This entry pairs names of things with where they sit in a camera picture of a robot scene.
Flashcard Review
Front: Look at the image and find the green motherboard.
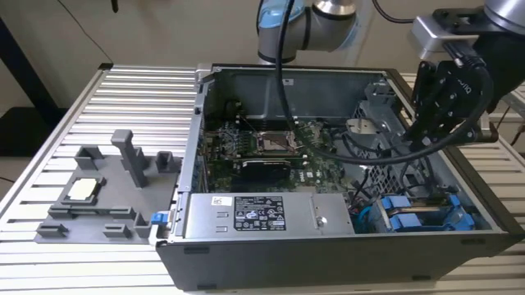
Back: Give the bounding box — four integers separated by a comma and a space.
203, 118, 350, 193

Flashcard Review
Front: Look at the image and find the grey parts rack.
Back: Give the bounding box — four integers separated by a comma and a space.
35, 128, 184, 245

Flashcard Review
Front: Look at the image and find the hard disk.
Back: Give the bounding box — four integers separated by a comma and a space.
379, 194, 477, 233

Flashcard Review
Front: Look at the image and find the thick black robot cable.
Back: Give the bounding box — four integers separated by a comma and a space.
275, 0, 495, 164

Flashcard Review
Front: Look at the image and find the blue disk wire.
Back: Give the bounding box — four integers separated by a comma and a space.
354, 203, 375, 232

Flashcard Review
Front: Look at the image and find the black open PC case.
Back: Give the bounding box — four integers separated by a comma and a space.
153, 63, 525, 291

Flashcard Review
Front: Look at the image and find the grey metal drive cage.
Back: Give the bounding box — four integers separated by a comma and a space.
331, 78, 415, 191

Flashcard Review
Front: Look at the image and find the thin black camera cable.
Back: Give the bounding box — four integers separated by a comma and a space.
371, 0, 415, 24

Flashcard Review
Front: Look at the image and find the CPU socket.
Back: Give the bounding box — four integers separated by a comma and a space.
254, 130, 300, 153

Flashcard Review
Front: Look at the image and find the black floor box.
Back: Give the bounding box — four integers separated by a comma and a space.
0, 106, 69, 157

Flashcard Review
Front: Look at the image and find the black disk wire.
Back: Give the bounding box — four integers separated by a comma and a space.
399, 143, 442, 200

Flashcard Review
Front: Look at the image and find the silver power supply unit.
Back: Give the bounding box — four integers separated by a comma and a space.
182, 192, 357, 240

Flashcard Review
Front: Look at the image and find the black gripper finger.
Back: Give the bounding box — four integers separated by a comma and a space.
419, 122, 481, 152
403, 60, 438, 144

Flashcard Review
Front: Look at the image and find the black desk leg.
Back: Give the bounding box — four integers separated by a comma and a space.
0, 17, 63, 117

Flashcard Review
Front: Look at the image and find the silver CPU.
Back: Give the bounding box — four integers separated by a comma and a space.
67, 179, 100, 199

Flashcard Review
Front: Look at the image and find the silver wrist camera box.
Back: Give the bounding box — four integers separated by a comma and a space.
411, 15, 481, 60

